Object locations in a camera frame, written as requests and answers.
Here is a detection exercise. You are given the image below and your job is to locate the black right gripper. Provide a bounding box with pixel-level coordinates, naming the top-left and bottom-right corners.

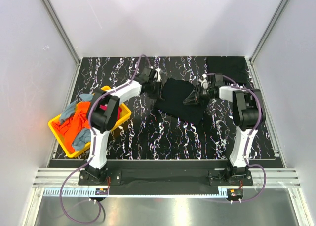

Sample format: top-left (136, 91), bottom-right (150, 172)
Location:
top-left (183, 84), bottom-right (215, 107)

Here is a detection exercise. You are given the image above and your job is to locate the black t-shirt with blue logo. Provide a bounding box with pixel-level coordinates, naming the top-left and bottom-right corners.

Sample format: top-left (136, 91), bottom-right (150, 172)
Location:
top-left (154, 78), bottom-right (206, 125)

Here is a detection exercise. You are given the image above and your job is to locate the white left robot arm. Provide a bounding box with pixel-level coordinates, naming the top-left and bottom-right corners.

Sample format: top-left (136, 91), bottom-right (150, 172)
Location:
top-left (84, 66), bottom-right (162, 185)

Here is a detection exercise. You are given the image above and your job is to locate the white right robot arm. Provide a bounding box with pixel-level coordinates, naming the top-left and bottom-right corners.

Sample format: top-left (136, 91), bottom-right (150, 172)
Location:
top-left (183, 73), bottom-right (266, 185)

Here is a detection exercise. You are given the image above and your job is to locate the folded black t-shirt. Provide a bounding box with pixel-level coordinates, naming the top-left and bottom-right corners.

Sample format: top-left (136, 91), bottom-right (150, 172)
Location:
top-left (206, 56), bottom-right (248, 85)

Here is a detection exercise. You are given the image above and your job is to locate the red t-shirt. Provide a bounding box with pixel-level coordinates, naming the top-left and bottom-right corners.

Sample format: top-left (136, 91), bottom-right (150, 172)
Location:
top-left (99, 105), bottom-right (122, 121)

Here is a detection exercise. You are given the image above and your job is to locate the light blue grey t-shirt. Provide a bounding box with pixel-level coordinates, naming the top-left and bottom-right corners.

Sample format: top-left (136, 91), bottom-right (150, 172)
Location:
top-left (59, 93), bottom-right (93, 124)

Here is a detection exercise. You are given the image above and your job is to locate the orange t-shirt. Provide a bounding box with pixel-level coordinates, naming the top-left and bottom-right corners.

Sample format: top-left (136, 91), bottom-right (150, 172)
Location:
top-left (52, 101), bottom-right (90, 154)

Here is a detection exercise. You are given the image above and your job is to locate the yellow plastic bin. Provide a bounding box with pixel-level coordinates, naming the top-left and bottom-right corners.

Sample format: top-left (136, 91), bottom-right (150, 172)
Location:
top-left (47, 85), bottom-right (132, 159)

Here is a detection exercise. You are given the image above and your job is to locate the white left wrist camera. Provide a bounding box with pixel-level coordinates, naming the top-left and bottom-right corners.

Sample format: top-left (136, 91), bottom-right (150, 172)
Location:
top-left (155, 68), bottom-right (162, 82)

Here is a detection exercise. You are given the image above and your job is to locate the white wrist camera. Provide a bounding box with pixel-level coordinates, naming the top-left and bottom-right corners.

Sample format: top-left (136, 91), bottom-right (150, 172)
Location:
top-left (198, 74), bottom-right (209, 89)
top-left (155, 68), bottom-right (162, 82)

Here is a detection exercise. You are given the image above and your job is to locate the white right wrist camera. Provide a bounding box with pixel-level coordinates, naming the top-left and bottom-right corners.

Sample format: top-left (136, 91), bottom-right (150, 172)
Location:
top-left (198, 74), bottom-right (209, 89)

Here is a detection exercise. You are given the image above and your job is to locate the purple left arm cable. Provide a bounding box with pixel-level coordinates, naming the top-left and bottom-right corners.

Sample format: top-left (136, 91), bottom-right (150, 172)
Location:
top-left (59, 54), bottom-right (155, 223)

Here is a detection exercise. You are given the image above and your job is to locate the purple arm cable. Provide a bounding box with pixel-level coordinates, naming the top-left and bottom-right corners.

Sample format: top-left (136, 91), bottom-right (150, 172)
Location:
top-left (59, 54), bottom-right (155, 223)
top-left (204, 73), bottom-right (267, 203)

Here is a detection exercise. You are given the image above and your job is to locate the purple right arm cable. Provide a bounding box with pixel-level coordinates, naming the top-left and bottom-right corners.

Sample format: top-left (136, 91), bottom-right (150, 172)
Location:
top-left (204, 73), bottom-right (267, 203)

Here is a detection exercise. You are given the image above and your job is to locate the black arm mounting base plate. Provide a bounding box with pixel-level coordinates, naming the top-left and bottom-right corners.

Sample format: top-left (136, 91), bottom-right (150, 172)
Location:
top-left (78, 169), bottom-right (253, 187)

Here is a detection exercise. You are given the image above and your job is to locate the aluminium frame post left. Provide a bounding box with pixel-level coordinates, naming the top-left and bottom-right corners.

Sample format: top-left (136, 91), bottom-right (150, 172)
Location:
top-left (41, 0), bottom-right (81, 65)

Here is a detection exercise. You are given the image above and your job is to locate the aluminium frame post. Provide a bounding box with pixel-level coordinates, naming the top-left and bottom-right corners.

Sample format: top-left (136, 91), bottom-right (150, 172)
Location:
top-left (249, 0), bottom-right (290, 63)
top-left (41, 0), bottom-right (81, 65)

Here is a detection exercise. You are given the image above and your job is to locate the aluminium frame post right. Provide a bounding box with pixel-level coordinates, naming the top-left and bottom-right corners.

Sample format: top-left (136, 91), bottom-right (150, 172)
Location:
top-left (249, 0), bottom-right (290, 63)

